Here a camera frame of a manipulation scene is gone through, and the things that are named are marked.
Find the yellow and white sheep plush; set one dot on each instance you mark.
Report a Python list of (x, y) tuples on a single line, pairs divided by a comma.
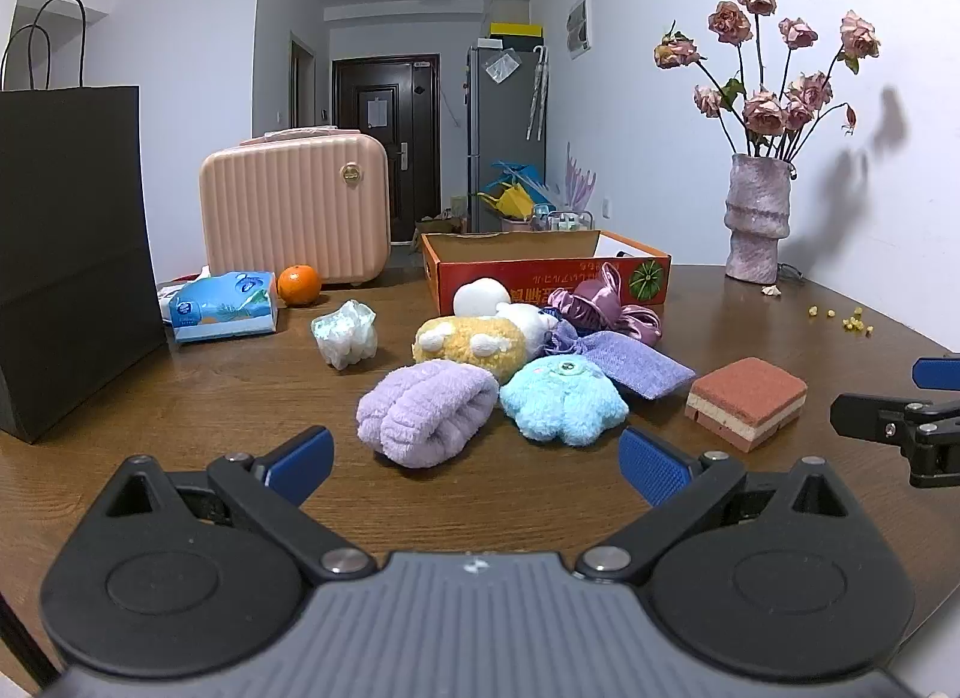
[(465, 345)]

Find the purple knitted pouch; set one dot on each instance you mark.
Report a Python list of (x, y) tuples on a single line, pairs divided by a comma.
[(637, 368)]

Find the grey refrigerator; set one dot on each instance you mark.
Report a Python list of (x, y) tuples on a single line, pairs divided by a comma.
[(499, 128)]

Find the brown cardboard box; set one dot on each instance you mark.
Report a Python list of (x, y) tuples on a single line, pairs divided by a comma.
[(439, 229)]

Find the dark brown entrance door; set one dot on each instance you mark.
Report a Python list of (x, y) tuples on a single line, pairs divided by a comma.
[(386, 165)]

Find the pink plastic bucket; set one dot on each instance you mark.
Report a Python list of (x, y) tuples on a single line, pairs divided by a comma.
[(516, 224)]

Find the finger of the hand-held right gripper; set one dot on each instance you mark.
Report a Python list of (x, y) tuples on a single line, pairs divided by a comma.
[(877, 420), (941, 372)]

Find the orange fruit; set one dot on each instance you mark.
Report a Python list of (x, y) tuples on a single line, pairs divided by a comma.
[(299, 285)]

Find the white round cup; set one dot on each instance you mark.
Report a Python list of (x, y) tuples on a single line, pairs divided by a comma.
[(480, 297)]

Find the side room door frame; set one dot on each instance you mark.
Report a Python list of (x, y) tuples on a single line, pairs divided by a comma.
[(302, 83)]

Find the yellow and black box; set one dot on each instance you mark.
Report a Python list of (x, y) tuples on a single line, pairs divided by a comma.
[(517, 34)]

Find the clear plastic packet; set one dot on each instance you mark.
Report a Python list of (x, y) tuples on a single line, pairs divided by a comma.
[(501, 66)]

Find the white paper notice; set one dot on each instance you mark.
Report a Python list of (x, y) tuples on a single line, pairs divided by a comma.
[(376, 113)]

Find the translucent plastic bag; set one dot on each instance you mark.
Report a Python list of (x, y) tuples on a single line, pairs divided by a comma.
[(343, 334)]

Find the pink ribbed suitcase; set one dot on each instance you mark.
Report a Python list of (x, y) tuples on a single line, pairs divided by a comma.
[(292, 210)]

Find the blue tissue pack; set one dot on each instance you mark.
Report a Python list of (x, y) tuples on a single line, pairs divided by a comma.
[(217, 308)]

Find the metal trolley with bottles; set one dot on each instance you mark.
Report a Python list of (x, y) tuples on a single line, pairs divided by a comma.
[(566, 219)]

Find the bunch of dried pink roses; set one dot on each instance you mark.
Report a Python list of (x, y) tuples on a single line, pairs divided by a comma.
[(765, 109)]

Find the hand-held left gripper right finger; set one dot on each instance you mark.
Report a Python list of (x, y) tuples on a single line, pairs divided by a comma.
[(652, 465)]

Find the light blue plush toy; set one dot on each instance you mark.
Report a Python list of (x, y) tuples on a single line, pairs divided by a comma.
[(562, 402)]

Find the black paper bag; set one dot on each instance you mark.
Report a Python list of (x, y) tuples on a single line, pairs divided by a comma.
[(67, 255)]

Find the white wall electrical panel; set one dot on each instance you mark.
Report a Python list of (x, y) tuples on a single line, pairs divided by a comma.
[(579, 26)]

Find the orange cardboard box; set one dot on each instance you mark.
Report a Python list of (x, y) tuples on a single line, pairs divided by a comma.
[(540, 278)]

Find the purple fluffy towel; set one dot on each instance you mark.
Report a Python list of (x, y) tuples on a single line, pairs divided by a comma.
[(427, 409)]

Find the yellow watering can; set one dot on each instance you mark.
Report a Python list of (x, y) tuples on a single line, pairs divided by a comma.
[(514, 201)]

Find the purple flower wall decal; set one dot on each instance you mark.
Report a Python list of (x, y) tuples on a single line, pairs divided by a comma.
[(579, 180)]

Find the blue plastic rack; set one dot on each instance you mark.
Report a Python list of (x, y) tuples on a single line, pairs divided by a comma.
[(517, 171)]

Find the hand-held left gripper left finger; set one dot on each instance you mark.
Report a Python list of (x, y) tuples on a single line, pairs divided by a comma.
[(300, 459)]

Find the red layered sponge block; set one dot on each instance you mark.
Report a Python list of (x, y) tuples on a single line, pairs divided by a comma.
[(746, 398)]

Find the scattered yellow flower bits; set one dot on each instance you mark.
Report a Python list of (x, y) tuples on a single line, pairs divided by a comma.
[(851, 325)]

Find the mottled purple ceramic vase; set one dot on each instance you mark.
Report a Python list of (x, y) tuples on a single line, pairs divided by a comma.
[(757, 218)]

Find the pink satin bow scrunchie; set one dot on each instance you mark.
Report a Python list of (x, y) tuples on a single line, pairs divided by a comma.
[(600, 304)]

